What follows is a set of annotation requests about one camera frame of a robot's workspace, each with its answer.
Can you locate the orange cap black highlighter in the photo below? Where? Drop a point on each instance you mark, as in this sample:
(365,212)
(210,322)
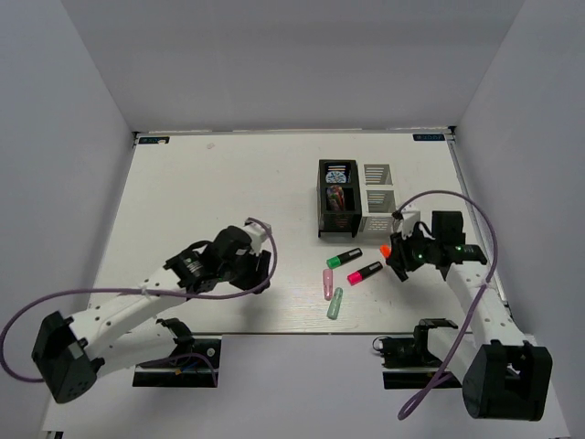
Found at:
(385,250)

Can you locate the black metal organizer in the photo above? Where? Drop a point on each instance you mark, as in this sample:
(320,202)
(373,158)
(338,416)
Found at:
(347,221)

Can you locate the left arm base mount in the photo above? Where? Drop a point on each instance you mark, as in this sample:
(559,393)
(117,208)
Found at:
(192,366)

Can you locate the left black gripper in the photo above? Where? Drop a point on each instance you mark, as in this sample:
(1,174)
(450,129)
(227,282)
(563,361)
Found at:
(255,278)

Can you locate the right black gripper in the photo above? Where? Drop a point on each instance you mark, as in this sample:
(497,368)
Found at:
(399,251)

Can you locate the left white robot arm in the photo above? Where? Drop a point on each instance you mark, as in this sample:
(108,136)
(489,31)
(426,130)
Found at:
(71,353)

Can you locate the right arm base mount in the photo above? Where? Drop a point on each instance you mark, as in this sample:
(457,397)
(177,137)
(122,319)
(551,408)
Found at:
(406,361)

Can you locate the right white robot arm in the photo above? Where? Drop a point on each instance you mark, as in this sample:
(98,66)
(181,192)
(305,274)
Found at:
(503,375)

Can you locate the pink cap black highlighter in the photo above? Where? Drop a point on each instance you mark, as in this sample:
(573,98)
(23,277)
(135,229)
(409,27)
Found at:
(364,273)

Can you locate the blue table label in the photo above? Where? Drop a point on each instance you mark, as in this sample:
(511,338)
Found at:
(153,140)
(428,137)

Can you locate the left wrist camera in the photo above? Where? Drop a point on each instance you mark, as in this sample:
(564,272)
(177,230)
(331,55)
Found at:
(258,235)

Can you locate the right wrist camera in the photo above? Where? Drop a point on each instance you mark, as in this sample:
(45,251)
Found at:
(404,222)

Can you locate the left blue table label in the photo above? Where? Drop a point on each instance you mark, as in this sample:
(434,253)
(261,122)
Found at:
(153,140)

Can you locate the green cap black highlighter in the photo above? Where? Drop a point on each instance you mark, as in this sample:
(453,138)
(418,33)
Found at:
(343,258)

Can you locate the pink-capped crayon tube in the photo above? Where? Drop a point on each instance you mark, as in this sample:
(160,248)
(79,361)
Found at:
(335,197)

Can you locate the pink translucent eraser pen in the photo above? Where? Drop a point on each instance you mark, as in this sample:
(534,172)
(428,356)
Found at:
(328,284)

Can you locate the right blue table label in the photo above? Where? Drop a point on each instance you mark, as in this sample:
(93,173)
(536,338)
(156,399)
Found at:
(428,137)

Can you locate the green translucent eraser pen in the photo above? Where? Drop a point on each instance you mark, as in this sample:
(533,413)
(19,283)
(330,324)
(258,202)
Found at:
(335,304)

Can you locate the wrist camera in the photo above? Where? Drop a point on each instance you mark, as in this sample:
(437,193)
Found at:
(404,222)
(258,235)

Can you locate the white metal organizer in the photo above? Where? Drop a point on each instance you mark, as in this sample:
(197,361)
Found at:
(379,199)

